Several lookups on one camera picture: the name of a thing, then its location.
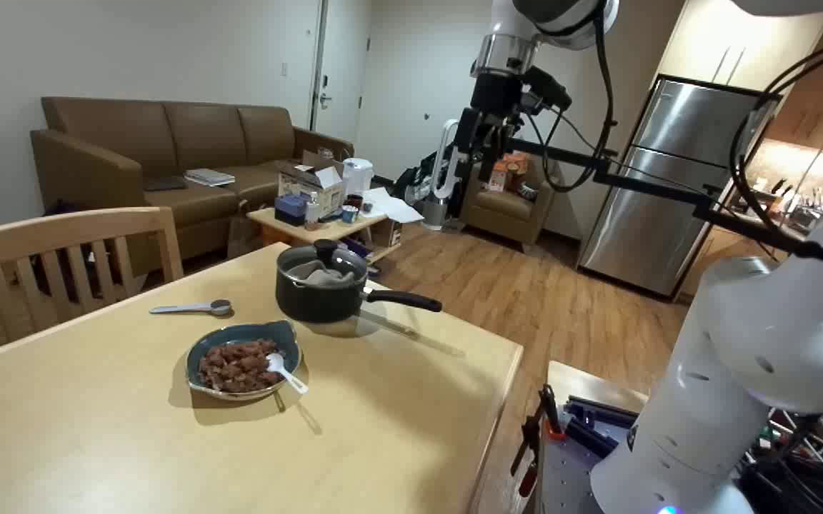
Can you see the grey metal measuring spoon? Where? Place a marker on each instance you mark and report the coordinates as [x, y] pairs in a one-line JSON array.
[[204, 306]]

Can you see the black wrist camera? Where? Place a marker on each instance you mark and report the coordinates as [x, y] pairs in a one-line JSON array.
[[548, 86]]

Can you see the brown food pieces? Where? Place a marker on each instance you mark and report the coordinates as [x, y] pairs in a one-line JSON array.
[[239, 366]]

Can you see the open cardboard box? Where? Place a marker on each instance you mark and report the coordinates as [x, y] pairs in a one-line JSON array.
[[312, 189]]

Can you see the orange box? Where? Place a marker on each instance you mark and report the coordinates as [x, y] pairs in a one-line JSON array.
[[498, 175]]

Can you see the dark blue bowl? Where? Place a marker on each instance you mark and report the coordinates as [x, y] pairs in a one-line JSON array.
[[241, 332]]

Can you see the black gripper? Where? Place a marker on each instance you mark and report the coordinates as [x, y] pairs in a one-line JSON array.
[[498, 96]]

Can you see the stainless steel refrigerator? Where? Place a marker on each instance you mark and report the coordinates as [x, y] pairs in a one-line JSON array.
[[659, 189]]

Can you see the white plastic spoon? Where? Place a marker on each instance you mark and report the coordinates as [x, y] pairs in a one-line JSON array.
[[284, 373]]

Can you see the white upper cabinet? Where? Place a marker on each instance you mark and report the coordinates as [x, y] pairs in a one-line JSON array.
[[737, 38]]

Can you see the white book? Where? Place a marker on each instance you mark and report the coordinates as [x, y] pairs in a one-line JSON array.
[[209, 178]]

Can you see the white door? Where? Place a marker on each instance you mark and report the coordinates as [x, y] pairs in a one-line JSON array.
[[345, 66]]

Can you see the white papers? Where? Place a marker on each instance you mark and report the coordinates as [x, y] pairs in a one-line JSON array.
[[392, 206]]

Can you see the white plastic jug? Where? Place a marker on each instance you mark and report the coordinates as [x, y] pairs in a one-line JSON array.
[[359, 175]]

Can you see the white upright device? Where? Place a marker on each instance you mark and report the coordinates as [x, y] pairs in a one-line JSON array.
[[448, 162]]

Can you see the black metal mounting bar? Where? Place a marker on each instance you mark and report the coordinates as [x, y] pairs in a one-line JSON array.
[[659, 189]]

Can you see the brown leather sofa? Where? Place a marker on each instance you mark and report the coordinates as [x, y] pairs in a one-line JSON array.
[[99, 152]]

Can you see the light wooden chair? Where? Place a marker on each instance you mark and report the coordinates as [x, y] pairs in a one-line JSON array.
[[58, 233]]

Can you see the red and black clamp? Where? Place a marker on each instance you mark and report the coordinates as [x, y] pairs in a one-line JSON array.
[[529, 446]]

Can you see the tan armchair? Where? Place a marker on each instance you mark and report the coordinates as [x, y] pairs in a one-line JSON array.
[[514, 213]]

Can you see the wooden coffee table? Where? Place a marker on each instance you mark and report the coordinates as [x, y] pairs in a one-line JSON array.
[[316, 230]]

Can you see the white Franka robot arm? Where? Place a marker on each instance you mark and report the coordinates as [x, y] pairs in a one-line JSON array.
[[764, 343]]

